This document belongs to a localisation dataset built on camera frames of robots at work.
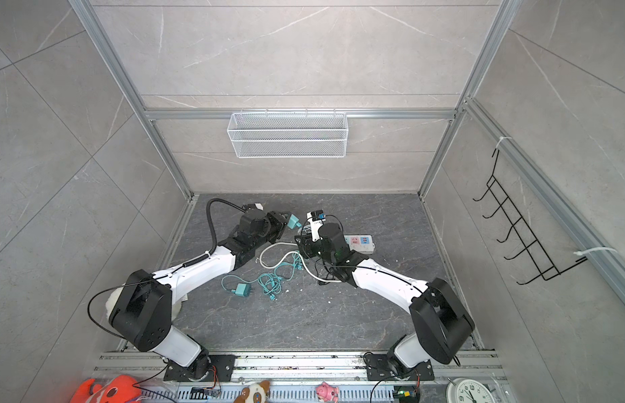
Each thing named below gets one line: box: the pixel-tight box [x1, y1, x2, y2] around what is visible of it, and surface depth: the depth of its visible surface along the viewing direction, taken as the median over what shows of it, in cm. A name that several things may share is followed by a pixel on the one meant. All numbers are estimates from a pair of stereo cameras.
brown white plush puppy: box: [233, 380, 271, 403], surface depth 69 cm
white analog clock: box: [446, 376, 498, 403], surface depth 68 cm
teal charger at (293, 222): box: [287, 213, 303, 230], surface depth 85 cm
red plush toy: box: [69, 374, 142, 403], surface depth 66 cm
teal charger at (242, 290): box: [220, 274, 261, 298], surface depth 90 cm
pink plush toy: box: [315, 381, 340, 403], surface depth 69 cm
